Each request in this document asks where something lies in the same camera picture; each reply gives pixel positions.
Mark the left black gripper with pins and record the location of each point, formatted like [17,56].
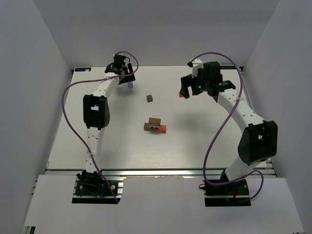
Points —
[126,78]

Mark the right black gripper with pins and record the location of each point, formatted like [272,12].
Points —
[188,81]

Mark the purple cube block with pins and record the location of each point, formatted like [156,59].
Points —
[130,84]

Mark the red rectangular block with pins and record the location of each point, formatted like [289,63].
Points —
[161,129]

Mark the green notched block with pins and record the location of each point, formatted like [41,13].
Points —
[154,126]

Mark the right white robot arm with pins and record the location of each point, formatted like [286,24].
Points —
[229,100]

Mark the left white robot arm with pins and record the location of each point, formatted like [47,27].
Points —
[96,113]

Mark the olive green cube block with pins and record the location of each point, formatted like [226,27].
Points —
[149,98]

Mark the brown block with picture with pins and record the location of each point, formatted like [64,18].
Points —
[147,127]

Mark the right blue label sticker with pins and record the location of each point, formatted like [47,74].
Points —
[227,67]

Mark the blue label sticker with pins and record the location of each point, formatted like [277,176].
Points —
[83,69]
[227,67]

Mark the left blue label sticker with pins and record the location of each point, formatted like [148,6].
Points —
[83,69]

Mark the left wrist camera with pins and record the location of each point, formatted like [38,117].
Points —
[128,59]

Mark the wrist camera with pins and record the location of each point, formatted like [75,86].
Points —
[128,59]
[195,65]

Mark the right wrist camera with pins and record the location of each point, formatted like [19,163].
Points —
[195,65]

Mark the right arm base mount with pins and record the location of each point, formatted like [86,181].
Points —
[231,195]

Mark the aluminium table frame rail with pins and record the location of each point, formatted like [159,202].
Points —
[258,141]

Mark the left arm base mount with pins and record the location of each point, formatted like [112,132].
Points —
[91,188]

